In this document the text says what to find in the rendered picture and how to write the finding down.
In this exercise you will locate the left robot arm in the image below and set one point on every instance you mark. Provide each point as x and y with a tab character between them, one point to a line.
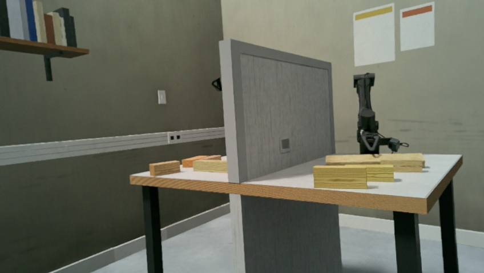
367	118

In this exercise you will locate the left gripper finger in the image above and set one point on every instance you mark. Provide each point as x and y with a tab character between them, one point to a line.
366	139

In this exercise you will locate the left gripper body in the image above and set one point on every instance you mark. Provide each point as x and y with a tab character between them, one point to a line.
383	142

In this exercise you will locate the grey panel wall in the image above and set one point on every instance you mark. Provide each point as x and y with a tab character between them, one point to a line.
268	94

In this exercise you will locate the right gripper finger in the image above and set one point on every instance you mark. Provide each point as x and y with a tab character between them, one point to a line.
218	87

